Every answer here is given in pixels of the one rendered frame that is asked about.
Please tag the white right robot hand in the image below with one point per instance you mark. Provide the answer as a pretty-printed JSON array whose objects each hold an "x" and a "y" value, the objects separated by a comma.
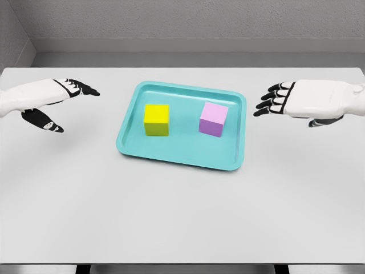
[{"x": 313, "y": 98}]

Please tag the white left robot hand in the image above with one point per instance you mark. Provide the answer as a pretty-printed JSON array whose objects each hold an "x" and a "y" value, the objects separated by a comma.
[{"x": 45, "y": 92}]

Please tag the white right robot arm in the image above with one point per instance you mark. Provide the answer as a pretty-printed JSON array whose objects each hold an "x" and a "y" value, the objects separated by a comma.
[{"x": 356, "y": 98}]

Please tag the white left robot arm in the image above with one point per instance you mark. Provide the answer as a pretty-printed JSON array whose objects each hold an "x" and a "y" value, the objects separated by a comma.
[{"x": 8, "y": 101}]

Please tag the pink cube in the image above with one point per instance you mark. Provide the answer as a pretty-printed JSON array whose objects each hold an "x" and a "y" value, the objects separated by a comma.
[{"x": 212, "y": 118}]

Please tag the yellow cube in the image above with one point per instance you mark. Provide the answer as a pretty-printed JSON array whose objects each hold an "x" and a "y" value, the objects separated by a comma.
[{"x": 156, "y": 120}]

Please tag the teal plastic tray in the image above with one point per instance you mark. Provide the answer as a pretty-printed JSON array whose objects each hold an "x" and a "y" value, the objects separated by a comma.
[{"x": 182, "y": 148}]

